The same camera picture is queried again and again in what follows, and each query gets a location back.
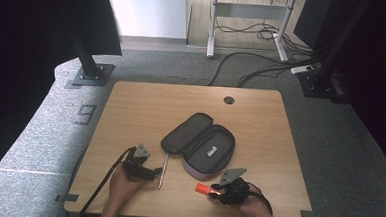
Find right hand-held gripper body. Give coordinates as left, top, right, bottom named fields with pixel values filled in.
left=213, top=166, right=252, bottom=207

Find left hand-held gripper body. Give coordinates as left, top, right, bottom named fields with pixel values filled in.
left=120, top=142, right=159, bottom=183

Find white clear ballpoint pen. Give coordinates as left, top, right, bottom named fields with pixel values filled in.
left=157, top=152, right=171, bottom=190

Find orange marker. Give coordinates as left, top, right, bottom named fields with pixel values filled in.
left=195, top=183, right=219, bottom=196

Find dark grey pencil case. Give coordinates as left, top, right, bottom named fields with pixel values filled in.
left=158, top=110, right=238, bottom=184

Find person's left hand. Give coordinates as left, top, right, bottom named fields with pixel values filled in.
left=108, top=163, right=147, bottom=208

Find person's right hand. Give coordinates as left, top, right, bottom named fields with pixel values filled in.
left=231, top=185, right=273, bottom=217

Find black metal stand with base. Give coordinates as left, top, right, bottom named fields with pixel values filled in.
left=65, top=25, right=117, bottom=88
left=296, top=0, right=375, bottom=103

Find white power strip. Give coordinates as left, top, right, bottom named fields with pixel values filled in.
left=289, top=64, right=315, bottom=77

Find black curtain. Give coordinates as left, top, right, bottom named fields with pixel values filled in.
left=0, top=0, right=127, bottom=201
left=286, top=0, right=386, bottom=178

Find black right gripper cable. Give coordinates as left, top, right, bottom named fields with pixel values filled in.
left=245, top=181, right=275, bottom=216

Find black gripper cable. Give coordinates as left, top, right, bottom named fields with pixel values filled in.
left=74, top=144, right=137, bottom=217
left=245, top=181, right=275, bottom=216

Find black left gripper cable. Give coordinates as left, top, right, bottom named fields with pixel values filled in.
left=74, top=144, right=137, bottom=217

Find black floor cables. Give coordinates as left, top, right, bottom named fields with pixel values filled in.
left=207, top=17, right=322, bottom=93

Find white metal desk frame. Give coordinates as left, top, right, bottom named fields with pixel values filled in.
left=206, top=0, right=300, bottom=64

